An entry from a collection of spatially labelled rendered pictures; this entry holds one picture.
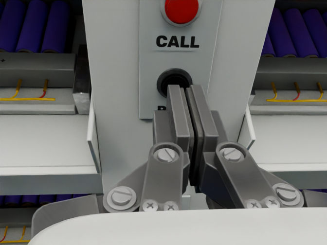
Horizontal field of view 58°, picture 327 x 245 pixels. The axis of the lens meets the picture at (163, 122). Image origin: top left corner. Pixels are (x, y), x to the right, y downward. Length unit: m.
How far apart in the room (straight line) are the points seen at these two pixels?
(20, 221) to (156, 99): 0.27
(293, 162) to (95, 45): 0.17
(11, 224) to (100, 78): 0.27
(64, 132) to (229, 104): 0.13
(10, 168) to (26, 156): 0.01
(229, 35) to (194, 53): 0.02
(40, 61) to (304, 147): 0.22
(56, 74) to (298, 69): 0.20
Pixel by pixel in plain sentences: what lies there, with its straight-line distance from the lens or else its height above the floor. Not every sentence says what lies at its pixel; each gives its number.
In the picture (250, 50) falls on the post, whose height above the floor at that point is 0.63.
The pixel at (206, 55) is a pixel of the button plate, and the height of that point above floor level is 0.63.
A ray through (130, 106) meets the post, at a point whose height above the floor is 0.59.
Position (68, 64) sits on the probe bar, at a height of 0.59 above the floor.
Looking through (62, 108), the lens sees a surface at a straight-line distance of 0.24.
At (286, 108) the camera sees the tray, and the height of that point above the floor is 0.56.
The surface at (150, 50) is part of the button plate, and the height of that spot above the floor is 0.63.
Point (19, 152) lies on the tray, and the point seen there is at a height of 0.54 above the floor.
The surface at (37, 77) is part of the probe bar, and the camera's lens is 0.26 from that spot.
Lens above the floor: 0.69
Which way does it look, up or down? 37 degrees down
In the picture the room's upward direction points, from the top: 4 degrees clockwise
